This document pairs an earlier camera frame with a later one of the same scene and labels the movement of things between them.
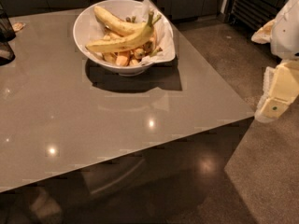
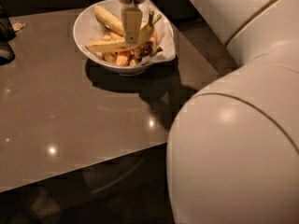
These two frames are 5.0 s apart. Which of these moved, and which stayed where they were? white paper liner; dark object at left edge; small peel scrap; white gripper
Moved: white gripper
Stayed: small peel scrap; white paper liner; dark object at left edge
